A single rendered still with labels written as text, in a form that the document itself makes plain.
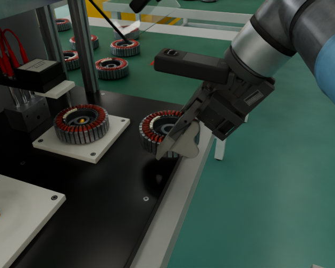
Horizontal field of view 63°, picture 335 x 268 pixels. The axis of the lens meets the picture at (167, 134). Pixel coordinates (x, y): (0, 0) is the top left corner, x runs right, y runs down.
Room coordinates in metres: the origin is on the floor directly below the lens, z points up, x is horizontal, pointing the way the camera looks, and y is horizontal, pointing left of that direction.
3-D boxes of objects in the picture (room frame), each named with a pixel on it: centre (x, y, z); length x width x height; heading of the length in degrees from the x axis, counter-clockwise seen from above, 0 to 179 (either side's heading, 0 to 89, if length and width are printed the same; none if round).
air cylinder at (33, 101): (0.54, 0.32, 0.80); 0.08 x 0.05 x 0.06; 160
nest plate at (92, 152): (0.49, 0.18, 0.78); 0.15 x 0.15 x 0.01; 70
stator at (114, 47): (1.06, 0.16, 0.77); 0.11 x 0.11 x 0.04
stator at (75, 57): (0.93, 0.35, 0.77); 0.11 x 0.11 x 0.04
